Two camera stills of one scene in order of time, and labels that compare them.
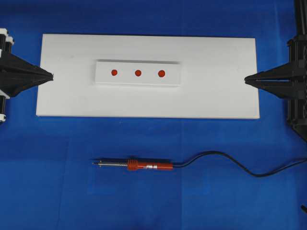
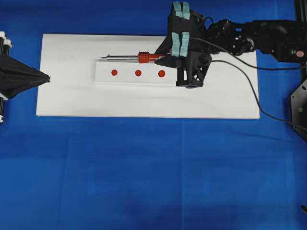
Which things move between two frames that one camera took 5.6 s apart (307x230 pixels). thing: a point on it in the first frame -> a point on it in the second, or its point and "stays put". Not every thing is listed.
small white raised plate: (135, 73) stays put
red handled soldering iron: (133, 164) -> (143, 57)
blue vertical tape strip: (47, 180) stays put
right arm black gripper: (297, 54) -> (185, 45)
